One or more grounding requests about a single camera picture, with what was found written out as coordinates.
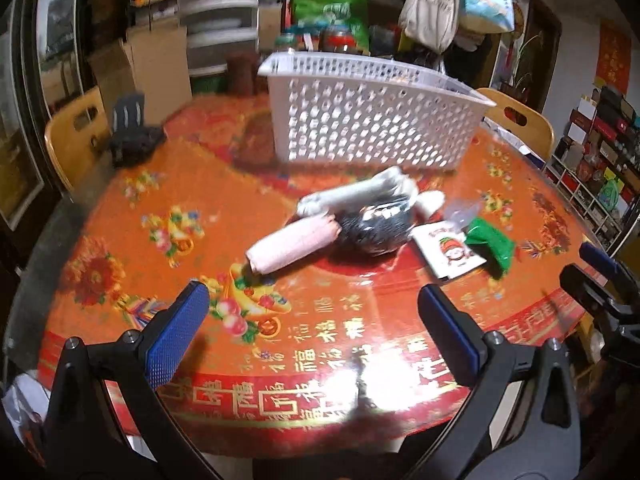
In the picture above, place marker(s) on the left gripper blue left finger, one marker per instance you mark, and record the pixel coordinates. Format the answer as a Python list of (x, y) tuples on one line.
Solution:
[(105, 419)]

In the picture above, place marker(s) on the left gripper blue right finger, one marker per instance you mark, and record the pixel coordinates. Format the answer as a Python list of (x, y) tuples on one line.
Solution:
[(520, 419)]

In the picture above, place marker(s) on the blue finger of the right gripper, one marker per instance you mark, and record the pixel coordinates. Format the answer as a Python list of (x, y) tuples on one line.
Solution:
[(608, 312), (602, 259)]

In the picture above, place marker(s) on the green soft cloth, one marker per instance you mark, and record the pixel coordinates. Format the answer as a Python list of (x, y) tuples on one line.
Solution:
[(491, 244)]

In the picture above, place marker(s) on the white cartoon print pouch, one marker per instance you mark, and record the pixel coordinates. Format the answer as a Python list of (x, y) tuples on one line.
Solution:
[(444, 250)]

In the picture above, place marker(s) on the white cloth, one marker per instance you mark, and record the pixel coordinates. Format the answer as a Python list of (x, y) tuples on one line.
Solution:
[(389, 183)]

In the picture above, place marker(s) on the black knitted soft item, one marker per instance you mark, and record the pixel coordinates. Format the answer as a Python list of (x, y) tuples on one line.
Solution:
[(376, 229)]

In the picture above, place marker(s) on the pink towel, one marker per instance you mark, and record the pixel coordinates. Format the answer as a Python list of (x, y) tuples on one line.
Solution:
[(293, 242)]

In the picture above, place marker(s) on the white cream round soft item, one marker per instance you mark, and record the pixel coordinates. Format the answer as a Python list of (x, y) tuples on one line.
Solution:
[(428, 203)]

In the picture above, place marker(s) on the shelf with colourful boxes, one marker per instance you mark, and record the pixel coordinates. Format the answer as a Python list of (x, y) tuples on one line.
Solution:
[(595, 166)]

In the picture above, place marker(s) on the right wooden chair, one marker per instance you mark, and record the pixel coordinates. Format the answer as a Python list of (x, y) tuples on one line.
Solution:
[(525, 123)]

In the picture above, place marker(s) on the wooden chair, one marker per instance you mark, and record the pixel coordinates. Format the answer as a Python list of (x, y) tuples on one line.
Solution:
[(77, 136), (525, 123)]

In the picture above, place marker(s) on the clear plastic wrapper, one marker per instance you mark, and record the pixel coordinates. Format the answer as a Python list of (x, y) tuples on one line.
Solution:
[(461, 212)]

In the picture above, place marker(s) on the red floral tablecloth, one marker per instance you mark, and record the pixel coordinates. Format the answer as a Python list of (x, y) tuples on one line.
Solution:
[(330, 349)]

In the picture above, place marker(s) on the black phone stand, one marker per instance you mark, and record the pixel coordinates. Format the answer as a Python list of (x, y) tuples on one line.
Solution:
[(133, 141)]

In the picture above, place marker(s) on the left wooden chair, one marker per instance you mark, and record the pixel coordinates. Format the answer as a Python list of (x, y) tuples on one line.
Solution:
[(77, 136)]

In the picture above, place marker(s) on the beige canvas tote bag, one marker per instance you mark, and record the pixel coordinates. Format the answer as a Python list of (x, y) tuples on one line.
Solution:
[(432, 23)]

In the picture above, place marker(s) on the white perforated plastic basket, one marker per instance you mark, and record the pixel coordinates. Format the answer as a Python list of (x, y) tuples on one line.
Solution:
[(343, 109)]

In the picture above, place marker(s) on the red lidded glass jar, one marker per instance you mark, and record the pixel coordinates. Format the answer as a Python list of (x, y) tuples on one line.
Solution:
[(337, 38)]

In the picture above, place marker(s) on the cardboard box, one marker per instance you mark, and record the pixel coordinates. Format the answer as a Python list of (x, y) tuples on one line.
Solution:
[(151, 62)]

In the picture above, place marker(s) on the green shopping bag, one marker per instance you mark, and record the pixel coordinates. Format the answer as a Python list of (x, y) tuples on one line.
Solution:
[(319, 14)]

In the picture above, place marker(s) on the stacked grey drawer tower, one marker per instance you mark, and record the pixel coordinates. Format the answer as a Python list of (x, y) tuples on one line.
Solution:
[(216, 29)]

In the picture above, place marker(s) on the red wall banner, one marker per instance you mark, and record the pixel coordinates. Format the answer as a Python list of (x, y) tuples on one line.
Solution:
[(614, 59)]

